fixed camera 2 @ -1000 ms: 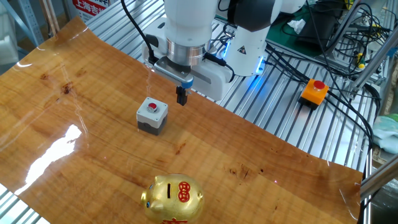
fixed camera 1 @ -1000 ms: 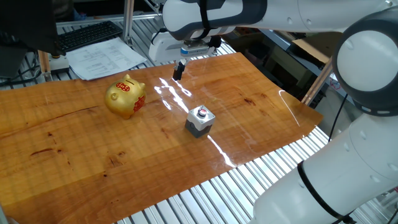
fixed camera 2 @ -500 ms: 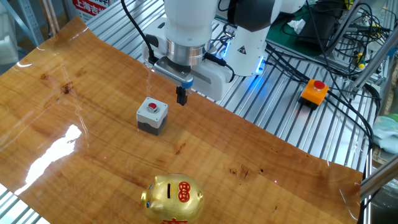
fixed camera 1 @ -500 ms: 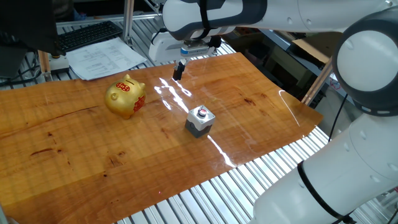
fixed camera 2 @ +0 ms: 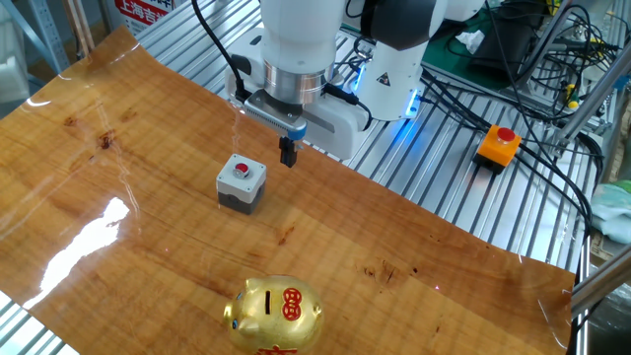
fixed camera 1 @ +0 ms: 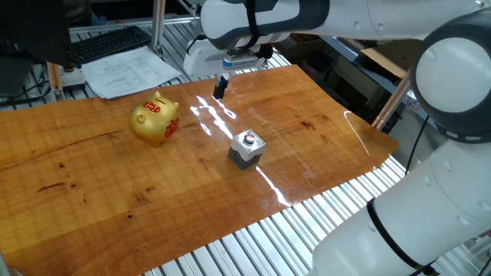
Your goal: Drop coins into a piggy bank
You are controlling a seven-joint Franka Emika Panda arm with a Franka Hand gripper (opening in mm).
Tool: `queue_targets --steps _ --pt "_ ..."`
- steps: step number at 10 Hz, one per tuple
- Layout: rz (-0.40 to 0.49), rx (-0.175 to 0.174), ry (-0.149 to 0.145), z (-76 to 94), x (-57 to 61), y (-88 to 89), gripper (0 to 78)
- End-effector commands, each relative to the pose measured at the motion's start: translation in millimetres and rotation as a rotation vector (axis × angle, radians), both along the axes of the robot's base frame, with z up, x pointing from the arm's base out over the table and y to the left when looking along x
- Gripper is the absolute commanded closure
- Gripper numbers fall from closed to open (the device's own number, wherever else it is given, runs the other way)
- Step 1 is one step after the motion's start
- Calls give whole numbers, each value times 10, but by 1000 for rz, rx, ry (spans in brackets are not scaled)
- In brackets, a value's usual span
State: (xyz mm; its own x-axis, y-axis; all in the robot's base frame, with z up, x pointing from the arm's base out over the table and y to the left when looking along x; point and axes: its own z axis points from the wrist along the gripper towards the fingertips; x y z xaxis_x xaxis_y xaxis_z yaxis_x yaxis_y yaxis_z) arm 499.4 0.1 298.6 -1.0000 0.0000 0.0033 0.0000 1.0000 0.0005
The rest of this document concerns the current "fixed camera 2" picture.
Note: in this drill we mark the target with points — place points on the white plastic container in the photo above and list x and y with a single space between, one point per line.
12 79

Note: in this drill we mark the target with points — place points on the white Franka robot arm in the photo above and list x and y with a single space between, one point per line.
394 84

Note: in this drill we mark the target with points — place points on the blue-grey metal shelf frame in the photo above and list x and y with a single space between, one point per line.
47 29

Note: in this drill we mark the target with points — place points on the yellow green screwdriver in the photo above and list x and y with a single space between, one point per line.
572 98

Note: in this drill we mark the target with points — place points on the black device case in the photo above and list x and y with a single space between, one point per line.
508 44

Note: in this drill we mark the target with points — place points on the aluminium profile post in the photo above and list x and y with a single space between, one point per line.
591 101
604 283
544 44

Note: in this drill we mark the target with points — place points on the silver wrist module blue end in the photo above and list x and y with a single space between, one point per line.
271 116

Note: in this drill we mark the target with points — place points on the brown wooden rod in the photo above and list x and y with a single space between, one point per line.
86 24
74 24

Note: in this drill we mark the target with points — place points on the teal cloth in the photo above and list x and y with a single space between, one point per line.
613 212

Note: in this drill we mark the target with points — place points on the crumpled white tissue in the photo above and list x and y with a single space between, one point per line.
470 40

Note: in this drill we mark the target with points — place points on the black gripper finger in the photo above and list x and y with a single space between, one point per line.
293 155
284 153

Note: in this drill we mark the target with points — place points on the green table mat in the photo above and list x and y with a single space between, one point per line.
441 61

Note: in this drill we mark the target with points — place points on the orange emergency stop box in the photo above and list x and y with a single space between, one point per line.
495 148

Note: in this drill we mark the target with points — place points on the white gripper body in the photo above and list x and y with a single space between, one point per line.
340 128

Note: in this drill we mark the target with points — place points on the red and white sign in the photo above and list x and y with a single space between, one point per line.
140 12

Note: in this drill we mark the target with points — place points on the gold piggy bank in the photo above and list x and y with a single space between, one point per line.
276 320

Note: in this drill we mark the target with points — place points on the wood grain vinyl mat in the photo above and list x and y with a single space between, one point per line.
148 148

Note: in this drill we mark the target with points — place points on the grey red push button box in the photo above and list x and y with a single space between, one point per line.
241 187

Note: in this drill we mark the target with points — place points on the clear plastic bag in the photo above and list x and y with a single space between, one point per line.
611 325

